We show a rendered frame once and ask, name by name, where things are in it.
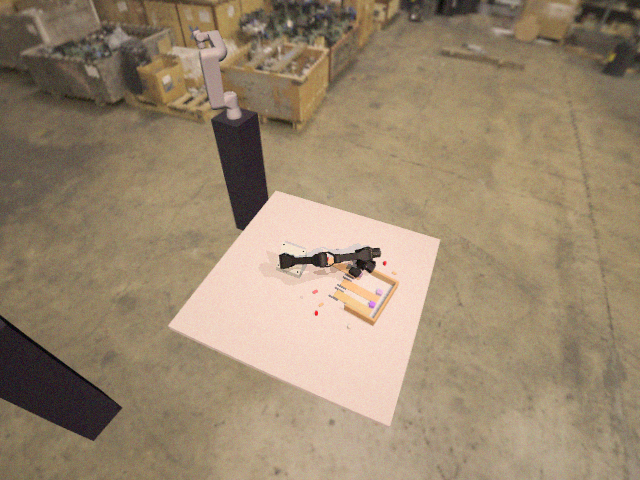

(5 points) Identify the orange strip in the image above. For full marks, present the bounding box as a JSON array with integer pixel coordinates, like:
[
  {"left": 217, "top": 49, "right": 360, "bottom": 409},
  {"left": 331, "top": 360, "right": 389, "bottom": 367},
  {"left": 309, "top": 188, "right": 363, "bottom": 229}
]
[
  {"left": 340, "top": 279, "right": 358, "bottom": 292},
  {"left": 328, "top": 257, "right": 360, "bottom": 280}
]

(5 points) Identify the yellow flat strip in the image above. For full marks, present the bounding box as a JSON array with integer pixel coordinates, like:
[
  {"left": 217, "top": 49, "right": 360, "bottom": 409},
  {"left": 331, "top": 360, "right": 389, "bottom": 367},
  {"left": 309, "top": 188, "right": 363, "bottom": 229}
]
[{"left": 333, "top": 290, "right": 350, "bottom": 304}]

